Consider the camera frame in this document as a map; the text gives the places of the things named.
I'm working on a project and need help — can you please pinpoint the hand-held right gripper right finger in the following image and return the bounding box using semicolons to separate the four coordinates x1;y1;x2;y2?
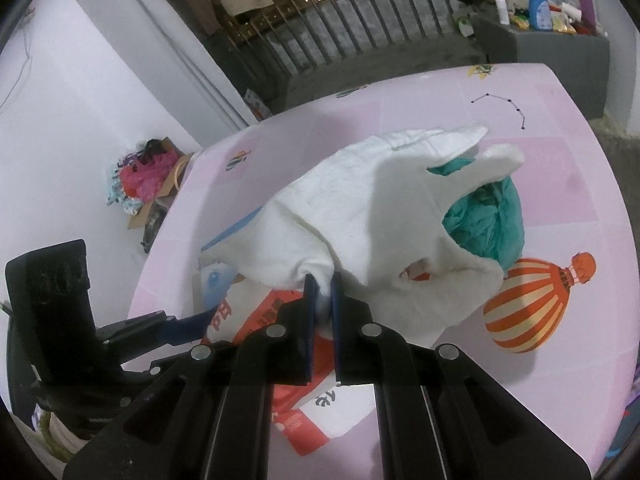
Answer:
330;272;593;480

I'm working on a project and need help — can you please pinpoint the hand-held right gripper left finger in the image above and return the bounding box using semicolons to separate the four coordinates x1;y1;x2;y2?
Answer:
62;274;321;480

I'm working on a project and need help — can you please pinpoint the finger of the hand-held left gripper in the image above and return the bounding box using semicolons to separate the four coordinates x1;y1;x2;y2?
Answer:
122;352;197;386
97;307;218;361

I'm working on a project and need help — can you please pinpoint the white tissue packet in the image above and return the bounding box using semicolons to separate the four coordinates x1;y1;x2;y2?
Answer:
200;125;526;346

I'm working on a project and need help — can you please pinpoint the white red printed bag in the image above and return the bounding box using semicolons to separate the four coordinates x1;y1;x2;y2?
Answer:
200;287;378;456

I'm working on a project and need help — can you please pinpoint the teal crumpled cloth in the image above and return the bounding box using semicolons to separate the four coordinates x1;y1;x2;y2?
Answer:
427;155;526;271

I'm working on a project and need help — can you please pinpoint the pink printed tablecloth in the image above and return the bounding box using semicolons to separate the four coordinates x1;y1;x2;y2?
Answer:
127;62;628;480

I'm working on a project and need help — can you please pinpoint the metal balcony railing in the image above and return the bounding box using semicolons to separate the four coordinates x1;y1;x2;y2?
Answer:
220;0;451;81

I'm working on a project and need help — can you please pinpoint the grey cabinet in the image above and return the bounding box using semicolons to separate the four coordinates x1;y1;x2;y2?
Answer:
475;12;611;121

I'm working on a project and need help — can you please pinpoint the blue detergent bottle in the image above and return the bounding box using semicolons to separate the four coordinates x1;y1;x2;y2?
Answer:
524;0;553;31

